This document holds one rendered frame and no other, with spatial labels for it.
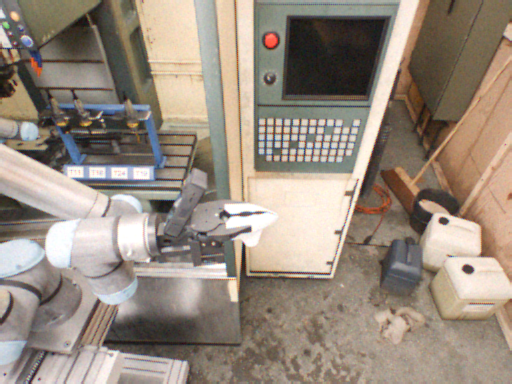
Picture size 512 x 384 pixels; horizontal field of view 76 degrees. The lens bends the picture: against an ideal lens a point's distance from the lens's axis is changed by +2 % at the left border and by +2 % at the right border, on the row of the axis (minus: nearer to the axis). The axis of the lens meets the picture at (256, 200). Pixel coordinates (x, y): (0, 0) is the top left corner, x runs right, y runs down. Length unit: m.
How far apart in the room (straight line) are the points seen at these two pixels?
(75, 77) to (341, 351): 2.24
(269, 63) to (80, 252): 0.90
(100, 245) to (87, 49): 1.72
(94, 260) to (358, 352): 1.83
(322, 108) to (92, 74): 1.43
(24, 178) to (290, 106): 0.93
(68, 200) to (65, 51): 1.63
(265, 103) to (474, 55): 1.98
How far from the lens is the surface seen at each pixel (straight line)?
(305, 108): 1.31
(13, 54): 1.83
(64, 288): 1.00
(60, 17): 1.68
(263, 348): 2.12
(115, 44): 2.16
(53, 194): 0.68
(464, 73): 3.02
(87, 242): 0.56
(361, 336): 2.24
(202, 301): 1.61
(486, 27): 2.93
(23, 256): 0.89
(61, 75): 2.34
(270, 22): 1.19
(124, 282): 0.65
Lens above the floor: 1.98
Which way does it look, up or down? 45 degrees down
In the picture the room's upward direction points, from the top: straight up
